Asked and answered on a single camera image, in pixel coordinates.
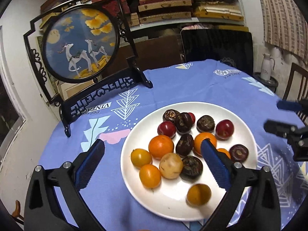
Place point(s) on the striped beige curtain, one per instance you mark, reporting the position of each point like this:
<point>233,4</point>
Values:
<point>281,16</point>

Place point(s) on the white thermos jug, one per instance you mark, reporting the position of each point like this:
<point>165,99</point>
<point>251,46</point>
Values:
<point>266,67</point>

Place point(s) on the white oval plate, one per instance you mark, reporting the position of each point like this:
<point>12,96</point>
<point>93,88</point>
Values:
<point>168,202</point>

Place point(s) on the yellow orange tangerine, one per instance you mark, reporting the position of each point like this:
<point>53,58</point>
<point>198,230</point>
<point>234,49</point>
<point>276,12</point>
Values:
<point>141,158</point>

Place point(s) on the black framed deer screen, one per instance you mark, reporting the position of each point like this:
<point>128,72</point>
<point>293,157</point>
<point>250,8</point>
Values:
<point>79,43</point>

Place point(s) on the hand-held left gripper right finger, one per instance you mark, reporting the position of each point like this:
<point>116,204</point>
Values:
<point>215,163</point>

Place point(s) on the stack of flat woven boxes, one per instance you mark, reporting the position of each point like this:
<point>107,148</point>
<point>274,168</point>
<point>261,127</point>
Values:
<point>166,4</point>

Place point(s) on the wooden chair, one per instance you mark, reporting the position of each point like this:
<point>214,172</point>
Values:
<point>294,81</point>

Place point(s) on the pale beige round fruit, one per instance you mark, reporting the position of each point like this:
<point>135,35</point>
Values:
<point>170,165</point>

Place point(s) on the window with white frame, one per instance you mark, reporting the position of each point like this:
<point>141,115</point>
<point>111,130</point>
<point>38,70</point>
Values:
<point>8,115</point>

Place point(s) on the white shelf unit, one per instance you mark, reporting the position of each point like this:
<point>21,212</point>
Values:
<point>168,21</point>

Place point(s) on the dark round stool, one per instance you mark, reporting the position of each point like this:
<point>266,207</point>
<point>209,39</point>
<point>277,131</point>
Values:
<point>269,83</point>

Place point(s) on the small red plum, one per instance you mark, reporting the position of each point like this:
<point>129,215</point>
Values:
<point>192,117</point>

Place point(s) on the small orange tangerine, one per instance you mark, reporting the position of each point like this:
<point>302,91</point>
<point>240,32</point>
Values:
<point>225,152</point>

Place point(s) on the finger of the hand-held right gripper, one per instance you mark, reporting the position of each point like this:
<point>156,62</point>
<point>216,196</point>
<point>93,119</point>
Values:
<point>288,105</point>
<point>279,126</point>

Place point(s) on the dark brown water chestnut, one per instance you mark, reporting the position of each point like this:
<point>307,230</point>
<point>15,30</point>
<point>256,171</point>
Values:
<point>184,144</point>
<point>183,122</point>
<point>191,168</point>
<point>170,115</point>
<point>205,124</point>
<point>238,152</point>

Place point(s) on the blue patterned tablecloth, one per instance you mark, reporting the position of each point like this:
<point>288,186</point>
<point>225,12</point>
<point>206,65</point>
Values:
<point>168,89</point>

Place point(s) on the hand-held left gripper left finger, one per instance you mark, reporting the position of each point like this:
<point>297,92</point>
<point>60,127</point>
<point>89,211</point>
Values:
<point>90,163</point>

